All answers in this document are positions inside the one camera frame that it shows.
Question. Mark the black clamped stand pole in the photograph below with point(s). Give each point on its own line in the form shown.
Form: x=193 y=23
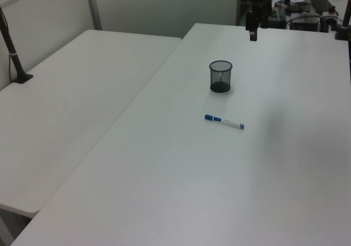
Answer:
x=344 y=23

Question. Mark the black mesh pen cup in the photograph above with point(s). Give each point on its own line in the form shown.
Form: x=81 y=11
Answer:
x=220 y=77

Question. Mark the emergency stop button box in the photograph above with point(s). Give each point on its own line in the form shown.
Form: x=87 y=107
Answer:
x=330 y=14

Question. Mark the black control box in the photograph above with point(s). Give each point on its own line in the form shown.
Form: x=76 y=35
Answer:
x=305 y=21

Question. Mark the black camera stand pole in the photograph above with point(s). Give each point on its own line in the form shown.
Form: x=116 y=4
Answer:
x=13 y=56

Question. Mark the black keyboard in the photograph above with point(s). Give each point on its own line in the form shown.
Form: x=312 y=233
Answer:
x=319 y=1

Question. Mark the blue and white marker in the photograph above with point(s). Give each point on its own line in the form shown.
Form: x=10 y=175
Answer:
x=224 y=122

